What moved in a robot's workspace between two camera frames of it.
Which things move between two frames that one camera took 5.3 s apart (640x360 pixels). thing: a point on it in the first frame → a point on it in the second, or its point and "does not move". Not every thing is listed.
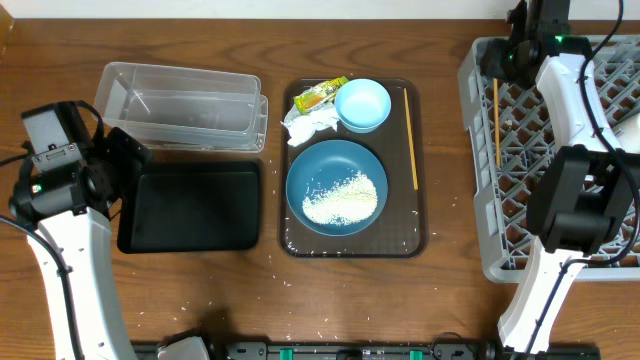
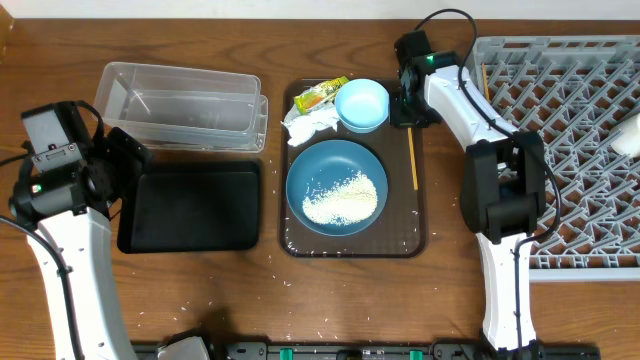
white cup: (628, 134) does not move
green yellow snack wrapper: (318, 95) does not move
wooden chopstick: (498, 143) → (485, 82)
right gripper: (498, 58) → (402, 121)
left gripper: (128, 166) does not move
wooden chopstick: (412, 160) does not move
